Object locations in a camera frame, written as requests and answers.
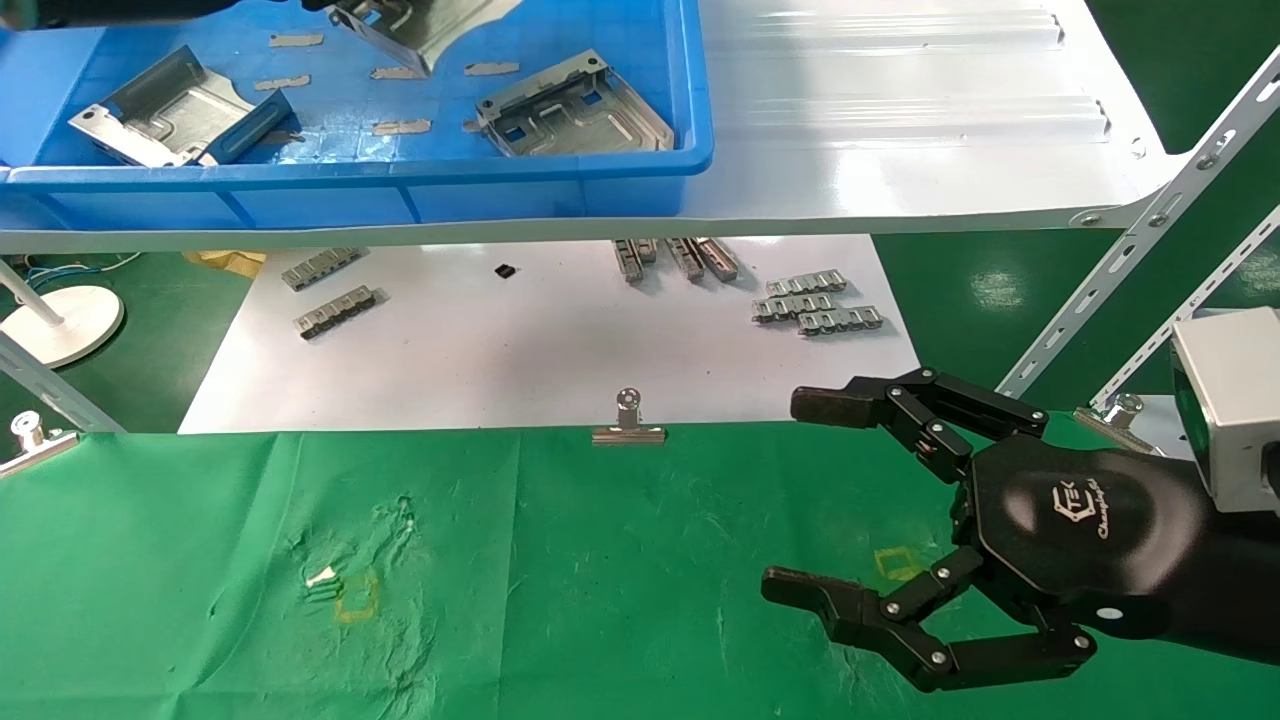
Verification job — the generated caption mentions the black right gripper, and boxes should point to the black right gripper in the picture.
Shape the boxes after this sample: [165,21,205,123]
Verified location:
[762,367,1211,693]

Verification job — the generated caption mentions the sheet metal bracket part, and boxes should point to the sheet metal bracket part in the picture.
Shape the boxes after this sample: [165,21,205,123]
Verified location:
[325,0,524,78]
[68,45,297,168]
[473,50,678,158]

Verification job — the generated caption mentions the silver binder clip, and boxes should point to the silver binder clip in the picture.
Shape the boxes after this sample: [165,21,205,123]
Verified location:
[591,387,668,448]
[0,410,82,480]
[1074,392,1162,457]

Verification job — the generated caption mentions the green table cloth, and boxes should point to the green table cloth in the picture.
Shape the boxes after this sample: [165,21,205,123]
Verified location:
[0,420,1280,720]

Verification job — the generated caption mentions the white metal shelf board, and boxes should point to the white metal shelf board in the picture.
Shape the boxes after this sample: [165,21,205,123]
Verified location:
[0,0,1193,255]

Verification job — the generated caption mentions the blue plastic bin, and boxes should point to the blue plastic bin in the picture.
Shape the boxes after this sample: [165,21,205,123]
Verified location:
[0,0,716,233]

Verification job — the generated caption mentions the yellow protective garment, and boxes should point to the yellow protective garment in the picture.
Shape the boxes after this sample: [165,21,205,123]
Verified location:
[182,249,270,280]

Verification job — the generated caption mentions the white round-base stand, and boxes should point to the white round-base stand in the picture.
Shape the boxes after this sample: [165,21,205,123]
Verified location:
[0,258,127,370]

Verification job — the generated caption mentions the perforated grey shelf post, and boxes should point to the perforated grey shelf post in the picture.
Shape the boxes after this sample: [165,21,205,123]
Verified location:
[1090,205,1280,407]
[997,74,1280,401]
[0,334,127,434]

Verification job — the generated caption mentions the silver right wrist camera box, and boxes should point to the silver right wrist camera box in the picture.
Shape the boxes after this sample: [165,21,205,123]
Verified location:
[1169,307,1280,514]

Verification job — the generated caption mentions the blue floor cables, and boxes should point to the blue floor cables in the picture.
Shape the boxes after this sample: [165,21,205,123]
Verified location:
[24,251,142,287]

